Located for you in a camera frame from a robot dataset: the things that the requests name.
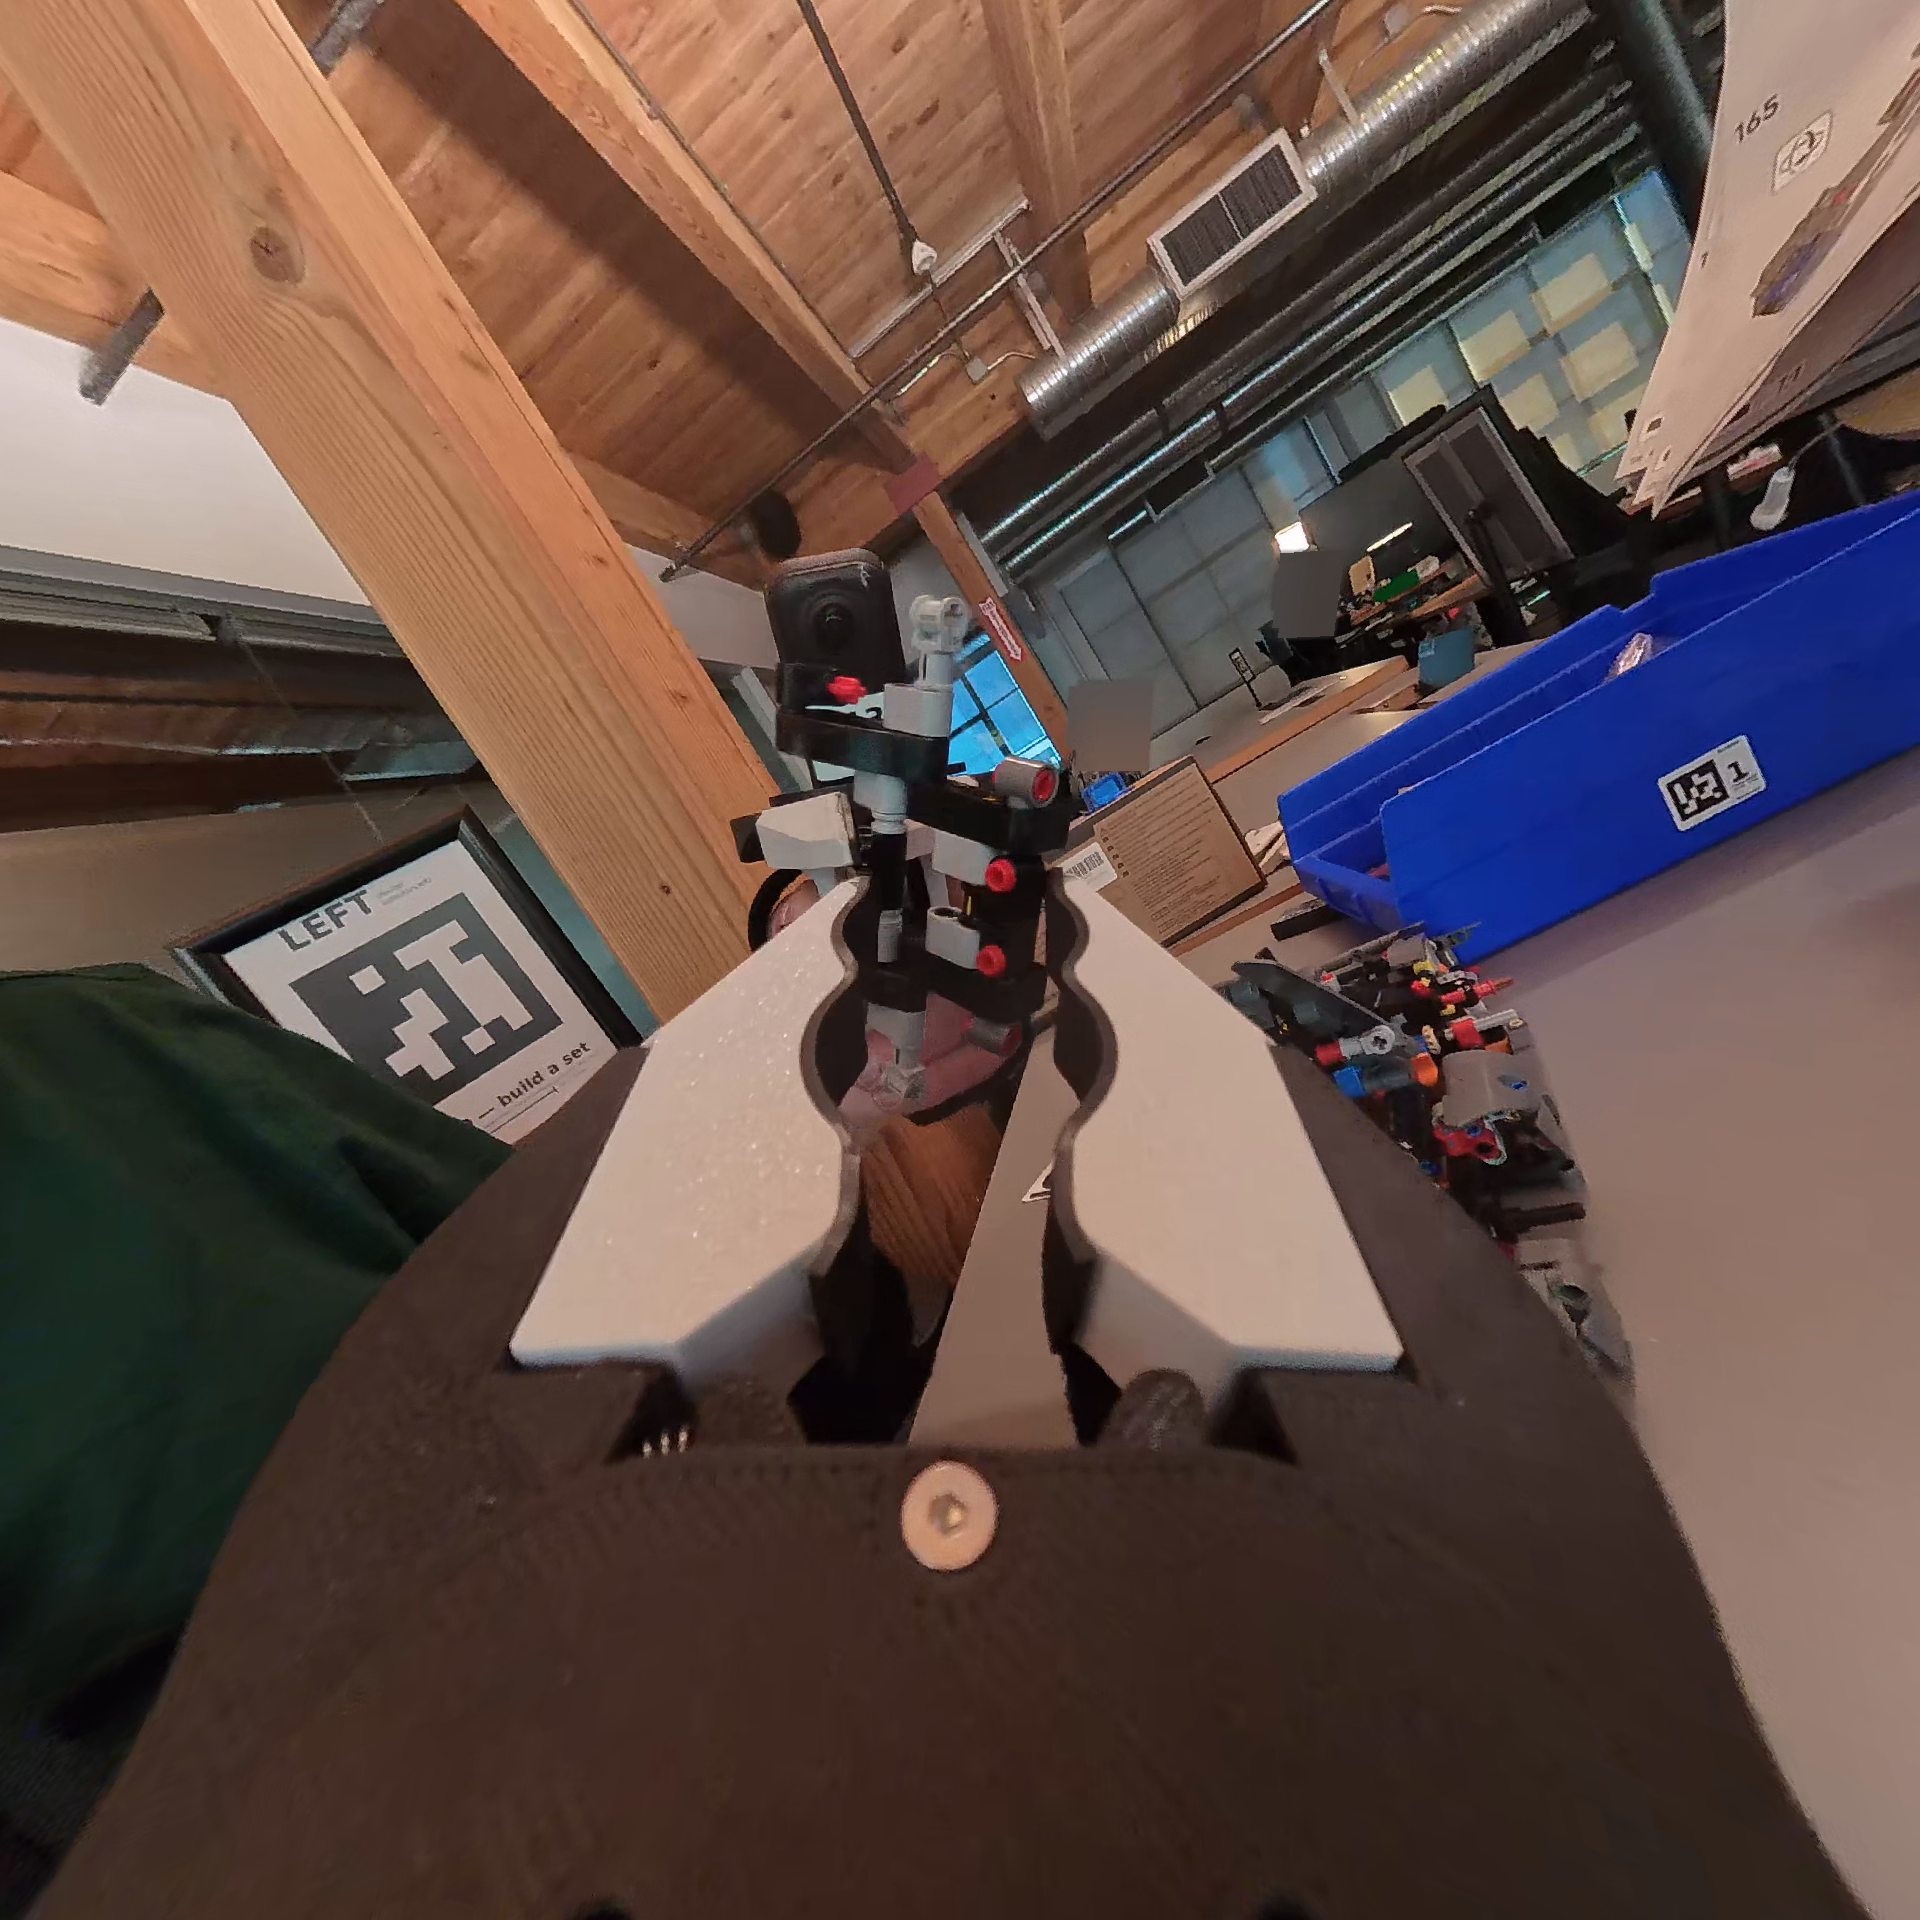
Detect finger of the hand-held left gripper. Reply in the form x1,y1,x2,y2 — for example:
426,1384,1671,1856
757,791,860,873

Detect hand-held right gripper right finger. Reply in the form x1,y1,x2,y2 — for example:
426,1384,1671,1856
1047,873,1408,1393

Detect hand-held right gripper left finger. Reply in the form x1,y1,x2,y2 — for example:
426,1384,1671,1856
510,878,903,1375

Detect black lego sub-assembly red pins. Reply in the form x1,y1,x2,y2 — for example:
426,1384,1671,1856
736,592,1081,1113

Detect large lego vehicle model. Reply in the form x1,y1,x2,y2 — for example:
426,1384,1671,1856
1223,920,1636,1383

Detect open lego instruction booklet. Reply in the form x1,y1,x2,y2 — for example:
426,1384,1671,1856
1616,0,1920,512

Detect person's left hand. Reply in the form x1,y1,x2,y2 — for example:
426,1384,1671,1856
844,1000,1039,1124

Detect brown cardboard box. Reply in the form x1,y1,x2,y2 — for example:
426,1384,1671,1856
1055,754,1268,946

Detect plain blue plastic bin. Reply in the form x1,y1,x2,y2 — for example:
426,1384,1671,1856
1277,592,1666,928

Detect framed black white tag sign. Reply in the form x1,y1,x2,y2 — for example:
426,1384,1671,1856
168,807,649,1149

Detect blue plastic bin with tag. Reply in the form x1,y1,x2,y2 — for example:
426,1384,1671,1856
1370,492,1920,965

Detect person's green shirt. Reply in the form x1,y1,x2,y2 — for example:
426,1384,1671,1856
0,959,518,1788

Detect white ceiling air vent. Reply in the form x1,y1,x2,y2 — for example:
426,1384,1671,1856
1146,128,1321,302

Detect dark grey cabinet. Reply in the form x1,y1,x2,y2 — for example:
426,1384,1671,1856
1401,401,1576,589

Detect silver air duct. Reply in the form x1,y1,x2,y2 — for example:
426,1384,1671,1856
1018,0,1636,436

